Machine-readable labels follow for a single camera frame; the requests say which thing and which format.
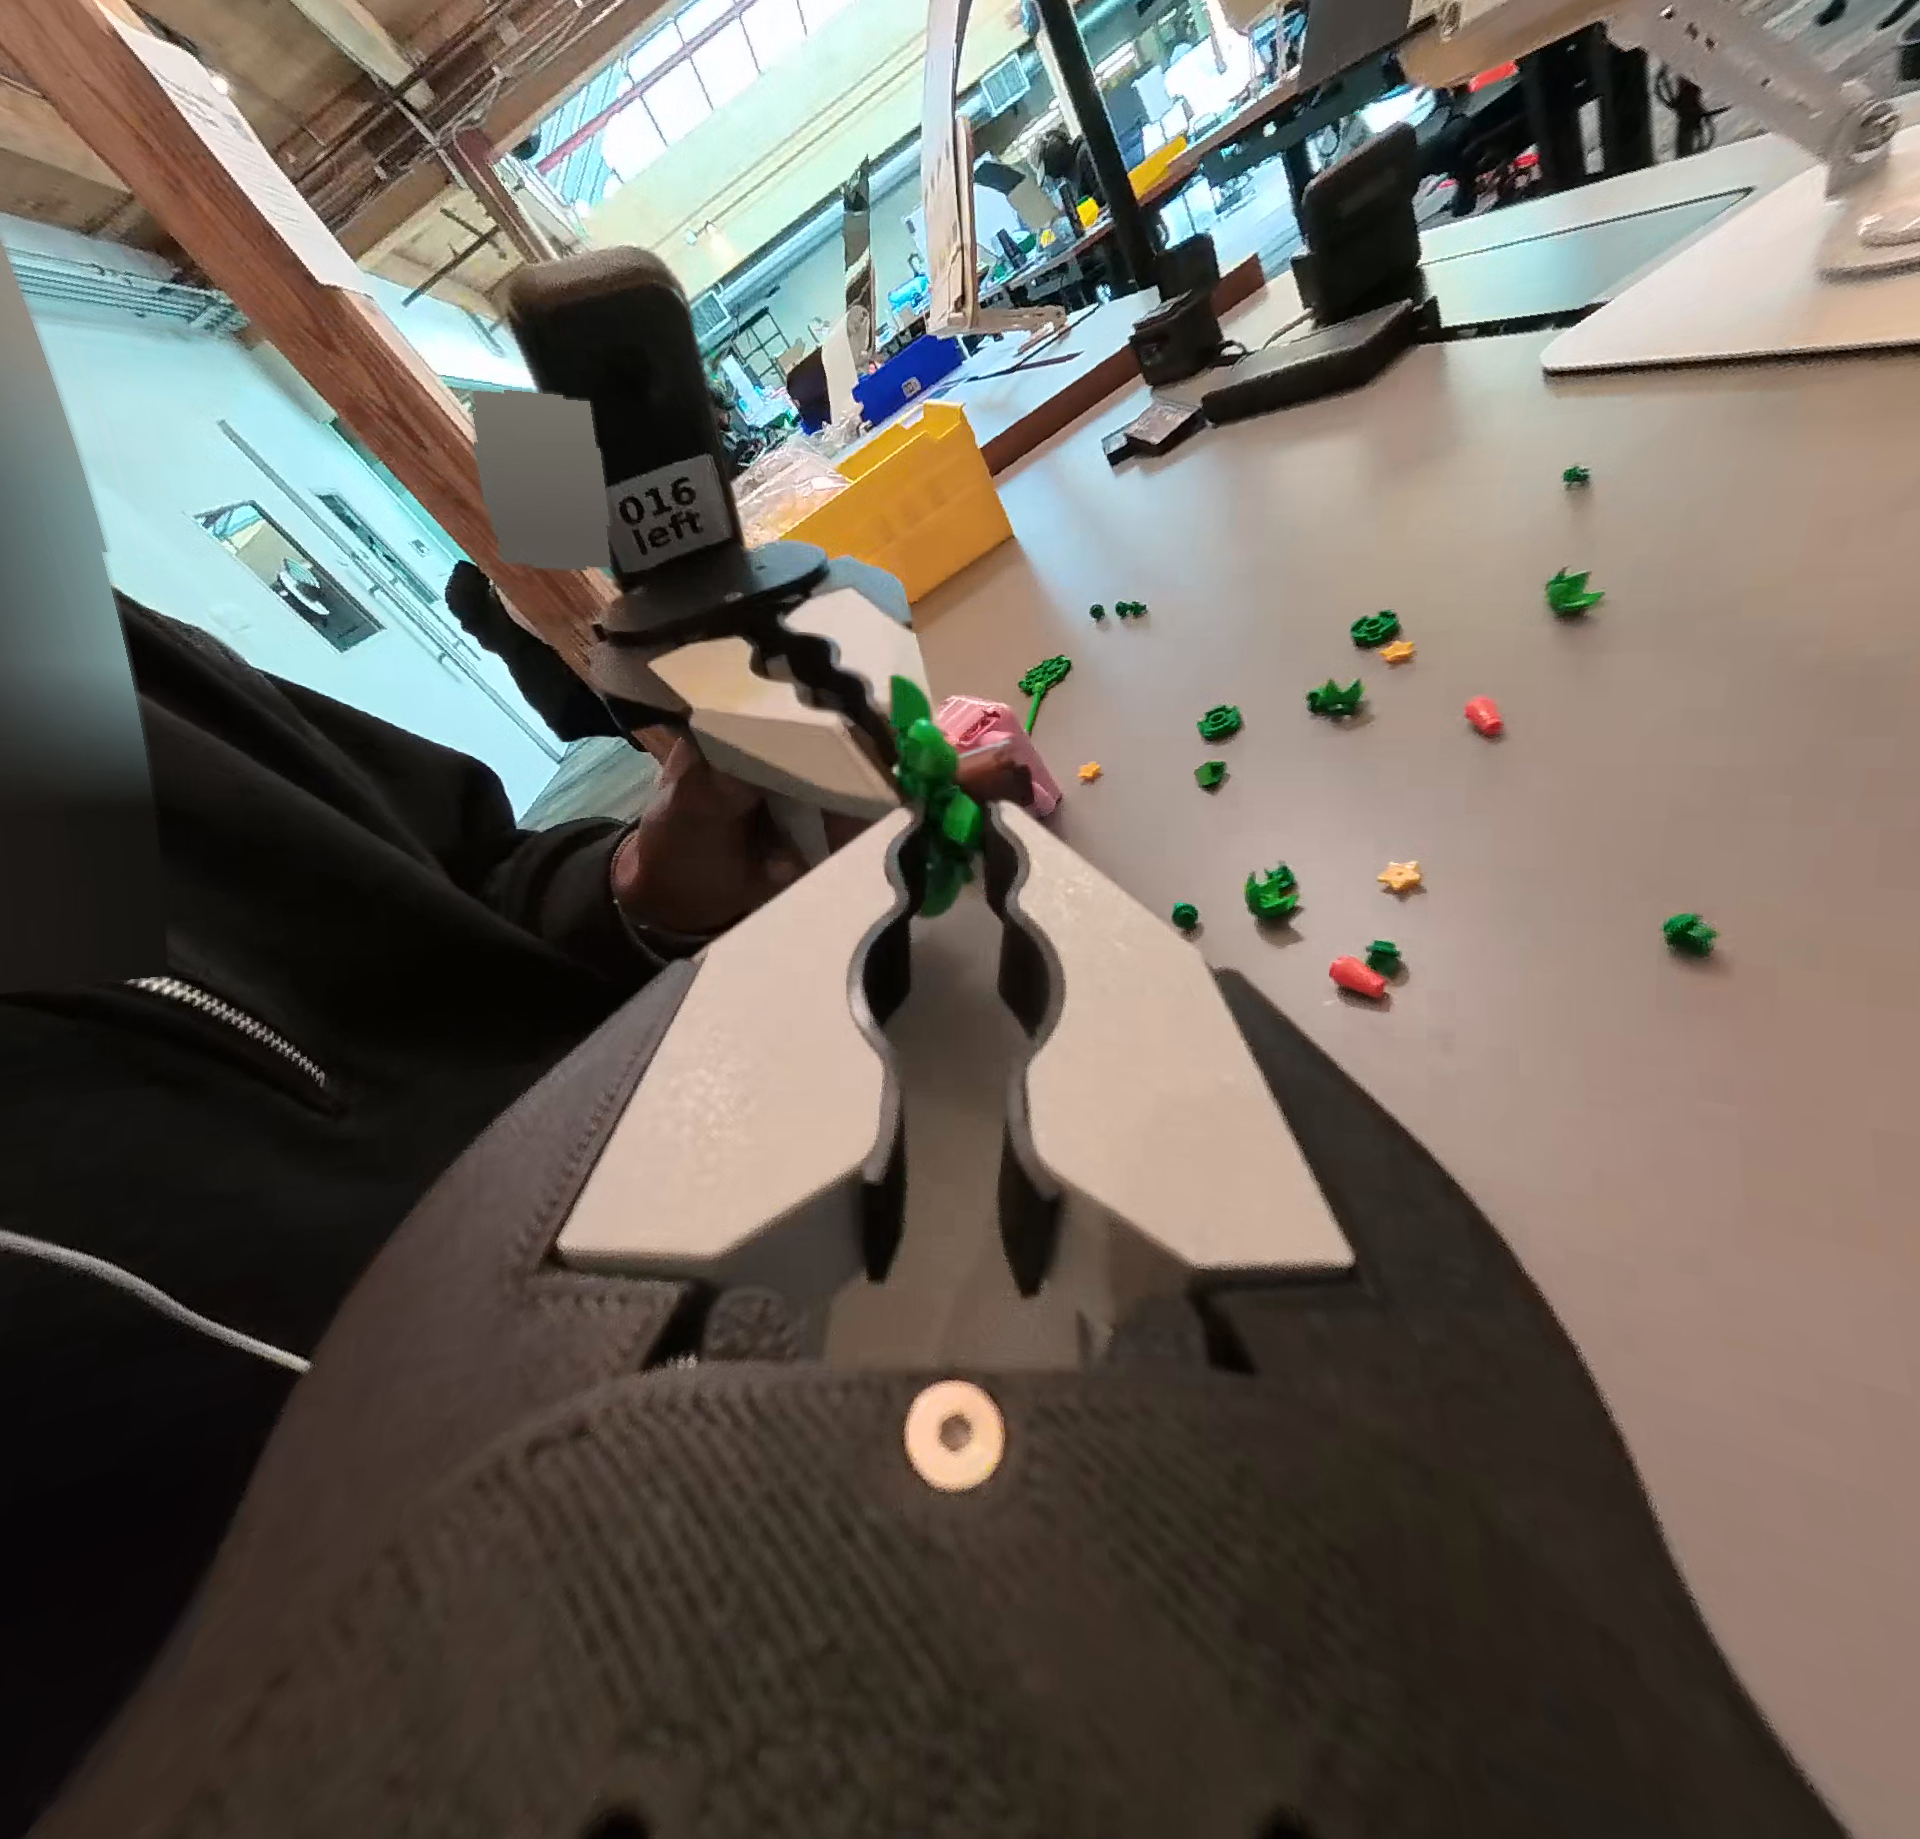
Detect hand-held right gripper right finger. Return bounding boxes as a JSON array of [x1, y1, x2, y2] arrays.
[[983, 804, 1358, 1349]]

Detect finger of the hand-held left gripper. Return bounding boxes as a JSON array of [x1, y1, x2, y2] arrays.
[[741, 583, 929, 743], [645, 638, 906, 823]]

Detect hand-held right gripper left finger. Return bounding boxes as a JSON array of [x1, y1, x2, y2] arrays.
[[556, 804, 925, 1349]]

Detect green web plant assembly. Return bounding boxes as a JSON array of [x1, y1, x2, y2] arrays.
[[889, 673, 1040, 923]]

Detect person's left forearm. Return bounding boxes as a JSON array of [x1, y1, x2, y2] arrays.
[[480, 816, 709, 985]]

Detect person's left hand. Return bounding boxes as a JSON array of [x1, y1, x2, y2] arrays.
[[614, 743, 820, 957]]

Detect pink brick watering can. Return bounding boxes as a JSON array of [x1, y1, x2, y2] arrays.
[[930, 692, 1066, 823]]

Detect yellow plastic bin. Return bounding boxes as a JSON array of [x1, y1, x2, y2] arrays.
[[777, 401, 1021, 604]]

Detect clear plastic bags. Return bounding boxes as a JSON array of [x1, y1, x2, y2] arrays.
[[733, 441, 854, 537]]

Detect blue plastic bin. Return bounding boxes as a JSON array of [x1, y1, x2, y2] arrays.
[[854, 335, 962, 424]]

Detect small black flat device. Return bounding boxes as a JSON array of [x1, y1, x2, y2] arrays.
[[1099, 397, 1205, 467]]

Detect wooden cardboard stand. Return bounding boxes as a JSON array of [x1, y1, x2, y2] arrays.
[[915, 0, 1078, 342]]

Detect paper sign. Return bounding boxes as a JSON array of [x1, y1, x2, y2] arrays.
[[103, 12, 374, 299]]

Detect black pole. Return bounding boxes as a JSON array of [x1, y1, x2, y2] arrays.
[[1004, 0, 1168, 299]]

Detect black flat bar device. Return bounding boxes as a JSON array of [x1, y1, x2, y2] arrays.
[[1199, 299, 1444, 426]]

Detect person's black jacket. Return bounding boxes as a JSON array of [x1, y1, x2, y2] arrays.
[[0, 594, 709, 1825]]

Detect black desktop device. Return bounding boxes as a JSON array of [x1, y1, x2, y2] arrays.
[[1290, 120, 1430, 327]]

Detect white monitor stand base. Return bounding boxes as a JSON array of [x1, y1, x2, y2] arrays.
[[1396, 0, 1920, 380]]

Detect black camera box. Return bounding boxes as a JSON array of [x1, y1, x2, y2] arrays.
[[1127, 231, 1228, 385]]

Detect wooden post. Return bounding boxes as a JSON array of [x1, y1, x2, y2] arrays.
[[0, 0, 604, 673]]

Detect white cable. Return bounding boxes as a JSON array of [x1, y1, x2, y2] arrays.
[[0, 1228, 318, 1375]]

